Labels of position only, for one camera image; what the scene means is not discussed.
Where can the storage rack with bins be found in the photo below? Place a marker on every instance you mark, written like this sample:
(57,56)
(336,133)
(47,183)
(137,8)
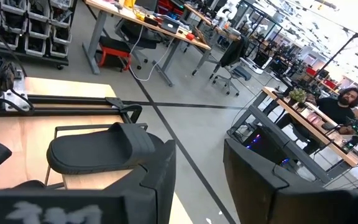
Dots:
(36,43)

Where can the laptop on desk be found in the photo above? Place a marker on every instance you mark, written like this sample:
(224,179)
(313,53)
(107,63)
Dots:
(169,25)

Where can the grey office chair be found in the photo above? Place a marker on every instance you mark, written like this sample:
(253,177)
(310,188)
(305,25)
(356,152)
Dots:
(233,53)

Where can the person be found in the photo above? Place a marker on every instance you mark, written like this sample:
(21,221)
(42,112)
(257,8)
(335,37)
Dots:
(334,110)

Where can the wooden desk black frame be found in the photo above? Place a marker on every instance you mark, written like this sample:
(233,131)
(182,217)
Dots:
(315,130)

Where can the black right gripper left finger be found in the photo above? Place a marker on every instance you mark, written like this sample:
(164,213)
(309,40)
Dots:
(73,208)

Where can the wooden desk with grey legs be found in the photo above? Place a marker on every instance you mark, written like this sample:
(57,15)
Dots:
(93,43)

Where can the computer tower with blue lights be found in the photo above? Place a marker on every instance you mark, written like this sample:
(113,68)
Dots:
(266,146)

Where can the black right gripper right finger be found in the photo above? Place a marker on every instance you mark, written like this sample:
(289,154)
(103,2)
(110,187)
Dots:
(275,205)

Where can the small red box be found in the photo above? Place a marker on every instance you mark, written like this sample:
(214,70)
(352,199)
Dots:
(190,36)

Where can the white robot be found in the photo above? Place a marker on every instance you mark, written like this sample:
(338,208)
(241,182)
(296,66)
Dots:
(227,11)

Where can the wooden shelf black metal frame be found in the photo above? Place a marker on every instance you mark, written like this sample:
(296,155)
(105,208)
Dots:
(82,179)

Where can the black office chair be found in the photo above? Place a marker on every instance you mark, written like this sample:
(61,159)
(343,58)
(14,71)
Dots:
(135,34)

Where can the black aluminium frame rail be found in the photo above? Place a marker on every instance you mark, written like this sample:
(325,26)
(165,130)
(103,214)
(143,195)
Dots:
(73,100)

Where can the red stool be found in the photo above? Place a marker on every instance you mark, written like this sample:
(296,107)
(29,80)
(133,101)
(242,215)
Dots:
(113,51)

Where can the wooden lab desk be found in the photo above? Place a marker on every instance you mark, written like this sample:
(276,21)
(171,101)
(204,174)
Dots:
(219,31)

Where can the small potted plant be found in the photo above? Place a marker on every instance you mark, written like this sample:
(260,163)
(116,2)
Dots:
(297,95)

